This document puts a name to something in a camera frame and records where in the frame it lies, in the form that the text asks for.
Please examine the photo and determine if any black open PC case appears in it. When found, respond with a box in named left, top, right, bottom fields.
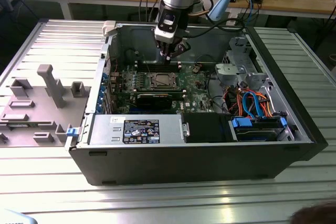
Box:
left=68, top=20, right=329, bottom=187

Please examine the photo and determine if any thin metal locking lever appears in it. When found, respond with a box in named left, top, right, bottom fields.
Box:
left=143, top=54, right=152, bottom=75

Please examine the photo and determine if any black graphics card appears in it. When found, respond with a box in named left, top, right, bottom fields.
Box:
left=135, top=92, right=174, bottom=110

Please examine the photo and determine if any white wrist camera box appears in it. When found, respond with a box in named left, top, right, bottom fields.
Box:
left=154, top=11, right=177, bottom=44

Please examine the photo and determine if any orange power wire bundle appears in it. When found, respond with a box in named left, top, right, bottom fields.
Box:
left=235, top=87, right=275, bottom=118

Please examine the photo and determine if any blue flat data wire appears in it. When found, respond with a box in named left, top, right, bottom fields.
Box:
left=250, top=90, right=265, bottom=119
left=241, top=91, right=255, bottom=119

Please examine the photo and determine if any thin black wire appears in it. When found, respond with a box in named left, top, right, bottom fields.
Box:
left=197, top=54, right=222, bottom=65

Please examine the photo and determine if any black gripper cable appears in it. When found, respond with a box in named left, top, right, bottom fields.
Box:
left=185, top=18, right=247, bottom=38

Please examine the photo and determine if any beige plastic corner block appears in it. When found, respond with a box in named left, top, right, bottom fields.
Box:
left=102, top=20, right=118, bottom=37

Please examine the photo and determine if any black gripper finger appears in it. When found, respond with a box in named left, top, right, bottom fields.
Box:
left=156, top=39, right=175, bottom=65
left=172, top=39, right=192, bottom=58

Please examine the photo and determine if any silver power supply unit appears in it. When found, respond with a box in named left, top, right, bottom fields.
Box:
left=88, top=113, right=184, bottom=145

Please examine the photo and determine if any white label card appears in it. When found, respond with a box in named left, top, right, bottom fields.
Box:
left=226, top=13, right=239, bottom=26

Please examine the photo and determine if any pale rounded device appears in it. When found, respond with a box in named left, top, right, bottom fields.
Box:
left=0, top=207, right=37, bottom=224

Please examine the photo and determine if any thick black cable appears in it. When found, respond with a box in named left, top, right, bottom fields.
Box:
left=206, top=68, right=229, bottom=112

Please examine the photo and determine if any black plastic cover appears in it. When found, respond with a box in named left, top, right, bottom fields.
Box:
left=182, top=112, right=233, bottom=144

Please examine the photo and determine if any grey parts rack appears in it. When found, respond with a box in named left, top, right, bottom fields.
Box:
left=0, top=63, right=92, bottom=148

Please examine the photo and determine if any CPU socket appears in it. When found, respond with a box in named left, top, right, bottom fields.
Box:
left=149, top=71, right=182, bottom=90

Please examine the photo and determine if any silver metal drive cage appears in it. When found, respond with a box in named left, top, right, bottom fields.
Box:
left=214, top=36, right=274, bottom=96

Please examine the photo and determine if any green motherboard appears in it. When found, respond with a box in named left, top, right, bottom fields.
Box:
left=109, top=62, right=230, bottom=115

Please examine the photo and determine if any person's dark-haired head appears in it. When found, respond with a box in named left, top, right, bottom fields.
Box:
left=289, top=199, right=336, bottom=224

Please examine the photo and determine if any hard disk in blue carrier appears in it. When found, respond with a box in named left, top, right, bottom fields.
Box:
left=227, top=117, right=287, bottom=143

